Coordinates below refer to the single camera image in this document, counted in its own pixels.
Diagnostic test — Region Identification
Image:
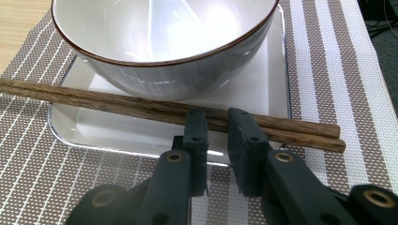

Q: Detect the brown white striped woven placemat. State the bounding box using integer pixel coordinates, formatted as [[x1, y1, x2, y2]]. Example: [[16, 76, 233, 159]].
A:
[[0, 0, 398, 225]]

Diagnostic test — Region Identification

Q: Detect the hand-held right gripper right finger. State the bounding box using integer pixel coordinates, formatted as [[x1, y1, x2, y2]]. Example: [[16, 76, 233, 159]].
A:
[[226, 107, 274, 198]]

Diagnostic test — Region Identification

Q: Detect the white bowl with brown rim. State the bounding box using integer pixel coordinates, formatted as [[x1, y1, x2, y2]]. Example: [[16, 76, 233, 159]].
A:
[[51, 0, 281, 102]]

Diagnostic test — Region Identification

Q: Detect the white square plate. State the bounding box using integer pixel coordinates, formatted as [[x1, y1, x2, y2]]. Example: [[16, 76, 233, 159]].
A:
[[47, 4, 293, 167]]

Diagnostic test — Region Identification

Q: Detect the dark wooden chopstick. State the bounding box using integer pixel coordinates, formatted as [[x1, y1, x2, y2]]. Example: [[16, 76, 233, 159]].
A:
[[0, 84, 347, 154], [0, 77, 342, 140]]

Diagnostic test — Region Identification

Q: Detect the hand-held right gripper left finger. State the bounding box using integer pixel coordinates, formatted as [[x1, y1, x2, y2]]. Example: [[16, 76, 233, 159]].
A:
[[171, 108, 210, 198]]

